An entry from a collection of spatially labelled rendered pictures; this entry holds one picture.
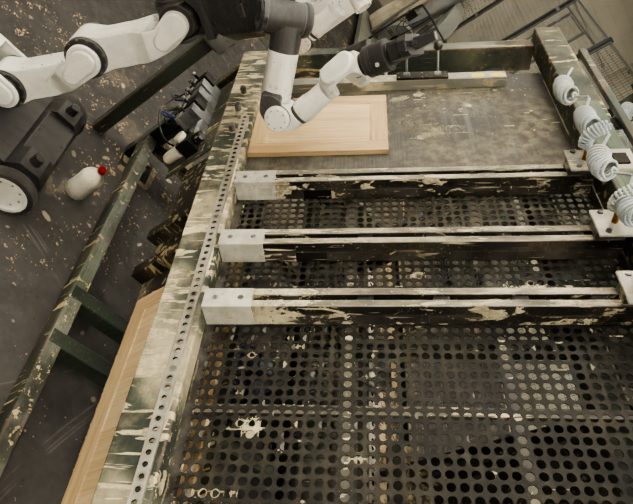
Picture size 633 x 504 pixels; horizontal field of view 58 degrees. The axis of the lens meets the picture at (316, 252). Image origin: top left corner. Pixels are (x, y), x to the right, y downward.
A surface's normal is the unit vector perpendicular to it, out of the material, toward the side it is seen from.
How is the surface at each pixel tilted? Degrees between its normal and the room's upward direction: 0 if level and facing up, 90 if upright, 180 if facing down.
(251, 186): 90
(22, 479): 0
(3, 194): 90
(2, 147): 0
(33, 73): 90
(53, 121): 0
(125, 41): 90
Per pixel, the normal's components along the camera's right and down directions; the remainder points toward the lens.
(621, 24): -0.11, 0.63
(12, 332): 0.80, -0.39
